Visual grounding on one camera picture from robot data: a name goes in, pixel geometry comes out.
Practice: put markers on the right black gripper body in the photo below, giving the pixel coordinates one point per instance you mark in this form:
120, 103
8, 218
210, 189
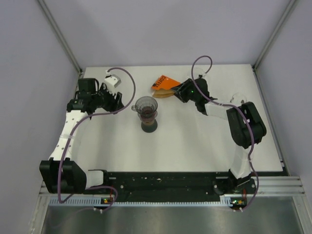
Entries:
186, 92

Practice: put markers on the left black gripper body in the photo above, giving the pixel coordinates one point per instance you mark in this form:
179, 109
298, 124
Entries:
105, 99

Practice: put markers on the clear plastic coffee dripper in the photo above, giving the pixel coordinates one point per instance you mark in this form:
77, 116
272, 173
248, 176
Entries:
145, 106

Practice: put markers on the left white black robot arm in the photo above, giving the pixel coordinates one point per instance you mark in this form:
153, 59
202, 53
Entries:
61, 172

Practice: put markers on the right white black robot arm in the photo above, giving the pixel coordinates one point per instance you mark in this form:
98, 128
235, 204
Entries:
246, 126

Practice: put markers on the orange coffee filter package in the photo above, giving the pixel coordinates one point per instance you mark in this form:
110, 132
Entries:
165, 83

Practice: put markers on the brown paper filter stack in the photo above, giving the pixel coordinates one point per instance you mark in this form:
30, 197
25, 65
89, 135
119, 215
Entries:
163, 92

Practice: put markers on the clear glass cup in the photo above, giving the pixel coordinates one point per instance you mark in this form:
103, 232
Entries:
198, 73

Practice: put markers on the glass carafe with red rim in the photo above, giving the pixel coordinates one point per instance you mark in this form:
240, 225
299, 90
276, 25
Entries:
148, 119

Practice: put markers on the clear glass with brown band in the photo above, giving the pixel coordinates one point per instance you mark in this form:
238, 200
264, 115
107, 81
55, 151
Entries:
238, 99

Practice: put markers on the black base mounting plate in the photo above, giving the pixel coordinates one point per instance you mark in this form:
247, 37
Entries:
173, 186

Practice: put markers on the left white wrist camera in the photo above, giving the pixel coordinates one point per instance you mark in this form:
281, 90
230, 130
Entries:
111, 82

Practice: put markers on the grey slotted cable duct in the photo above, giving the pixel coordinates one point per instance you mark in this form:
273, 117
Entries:
77, 201

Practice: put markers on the aluminium frame rail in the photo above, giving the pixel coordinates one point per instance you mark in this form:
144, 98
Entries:
267, 184

